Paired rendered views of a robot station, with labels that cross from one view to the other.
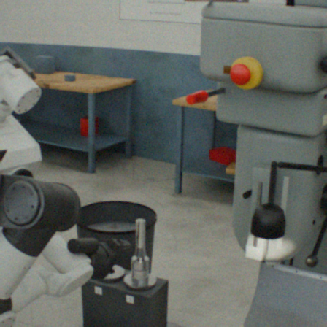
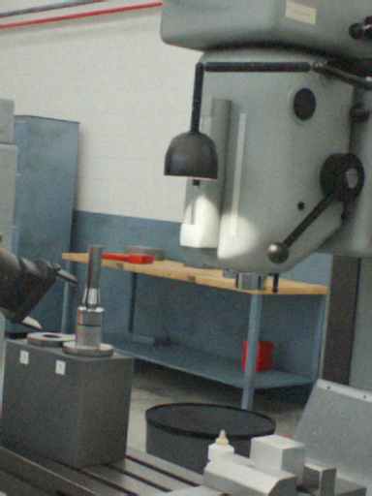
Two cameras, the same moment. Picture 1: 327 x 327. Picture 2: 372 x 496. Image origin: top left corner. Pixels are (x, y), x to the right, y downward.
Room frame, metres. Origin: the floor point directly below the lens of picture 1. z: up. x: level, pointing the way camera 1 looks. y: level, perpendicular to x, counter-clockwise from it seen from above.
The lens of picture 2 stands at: (-0.10, -0.59, 1.41)
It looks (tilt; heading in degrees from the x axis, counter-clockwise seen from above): 3 degrees down; 16
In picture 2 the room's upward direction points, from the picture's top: 5 degrees clockwise
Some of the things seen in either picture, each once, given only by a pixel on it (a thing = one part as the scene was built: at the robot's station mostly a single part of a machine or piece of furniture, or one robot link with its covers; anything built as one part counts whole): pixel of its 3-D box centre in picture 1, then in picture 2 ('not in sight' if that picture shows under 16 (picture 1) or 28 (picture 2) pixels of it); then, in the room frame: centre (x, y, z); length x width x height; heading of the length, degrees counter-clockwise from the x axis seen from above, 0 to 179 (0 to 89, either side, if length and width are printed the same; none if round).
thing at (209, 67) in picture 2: (318, 168); (261, 67); (1.10, -0.31, 1.58); 0.17 x 0.01 x 0.01; 74
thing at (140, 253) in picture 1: (140, 239); (93, 277); (1.49, 0.05, 1.25); 0.03 x 0.03 x 0.11
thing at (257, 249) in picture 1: (260, 212); (205, 172); (1.21, -0.22, 1.45); 0.04 x 0.04 x 0.21; 58
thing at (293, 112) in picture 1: (293, 95); (294, 24); (1.34, -0.30, 1.68); 0.34 x 0.24 x 0.10; 148
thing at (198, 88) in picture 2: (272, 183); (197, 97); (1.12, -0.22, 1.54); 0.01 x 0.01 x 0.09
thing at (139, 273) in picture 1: (140, 270); (89, 328); (1.49, 0.05, 1.16); 0.05 x 0.05 x 0.06
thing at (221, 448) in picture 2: not in sight; (220, 464); (1.39, -0.24, 0.99); 0.04 x 0.04 x 0.11
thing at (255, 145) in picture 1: (281, 187); (263, 162); (1.30, -0.28, 1.47); 0.21 x 0.19 x 0.32; 58
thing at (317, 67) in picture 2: not in sight; (344, 77); (1.15, -0.41, 1.58); 0.17 x 0.01 x 0.01; 163
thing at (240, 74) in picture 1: (241, 74); not in sight; (1.09, -0.15, 1.76); 0.04 x 0.03 x 0.04; 58
